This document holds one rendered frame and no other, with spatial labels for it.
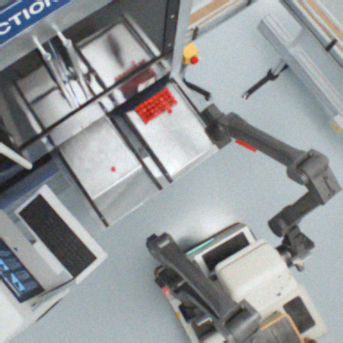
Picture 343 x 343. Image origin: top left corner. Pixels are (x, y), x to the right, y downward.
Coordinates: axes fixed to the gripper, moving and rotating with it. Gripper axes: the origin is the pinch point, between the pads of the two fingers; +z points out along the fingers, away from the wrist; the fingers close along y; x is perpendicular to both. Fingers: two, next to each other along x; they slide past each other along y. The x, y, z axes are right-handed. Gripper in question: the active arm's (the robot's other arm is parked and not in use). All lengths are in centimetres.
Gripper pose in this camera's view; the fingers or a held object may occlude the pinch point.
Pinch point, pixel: (214, 139)
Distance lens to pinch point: 172.7
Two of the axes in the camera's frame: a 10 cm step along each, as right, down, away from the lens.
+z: -0.1, 2.4, 9.7
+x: -8.3, 5.4, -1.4
